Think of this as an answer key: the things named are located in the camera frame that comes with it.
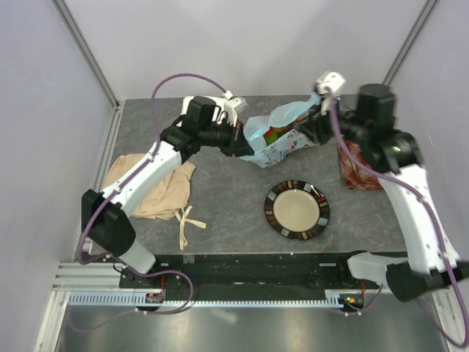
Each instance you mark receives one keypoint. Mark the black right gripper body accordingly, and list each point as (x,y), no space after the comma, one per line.
(322,127)

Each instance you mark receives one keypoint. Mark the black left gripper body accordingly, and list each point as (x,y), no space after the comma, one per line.
(226,137)

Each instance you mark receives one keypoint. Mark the light blue plastic bag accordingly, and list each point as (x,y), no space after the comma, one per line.
(284,117)

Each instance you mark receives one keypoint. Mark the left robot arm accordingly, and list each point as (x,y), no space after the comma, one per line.
(105,214)

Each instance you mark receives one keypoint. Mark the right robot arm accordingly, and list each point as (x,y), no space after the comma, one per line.
(394,158)

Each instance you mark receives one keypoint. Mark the white folded cloth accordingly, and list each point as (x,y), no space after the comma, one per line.
(203,110)

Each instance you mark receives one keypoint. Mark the red plaid cloth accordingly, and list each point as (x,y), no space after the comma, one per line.
(354,177)

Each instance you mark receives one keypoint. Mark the dark rimmed beige plate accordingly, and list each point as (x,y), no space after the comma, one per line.
(297,210)

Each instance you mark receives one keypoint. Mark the beige crumpled cloth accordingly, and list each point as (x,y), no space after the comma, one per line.
(169,199)

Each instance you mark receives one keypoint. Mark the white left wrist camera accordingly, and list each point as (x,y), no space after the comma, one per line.
(231,107)

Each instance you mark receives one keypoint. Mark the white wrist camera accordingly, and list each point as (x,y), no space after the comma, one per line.
(330,82)
(231,107)

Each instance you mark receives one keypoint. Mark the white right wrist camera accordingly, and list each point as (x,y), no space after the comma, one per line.
(330,82)

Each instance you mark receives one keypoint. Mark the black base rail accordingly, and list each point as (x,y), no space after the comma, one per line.
(311,271)

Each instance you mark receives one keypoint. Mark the aluminium frame rail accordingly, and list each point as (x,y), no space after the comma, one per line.
(91,277)

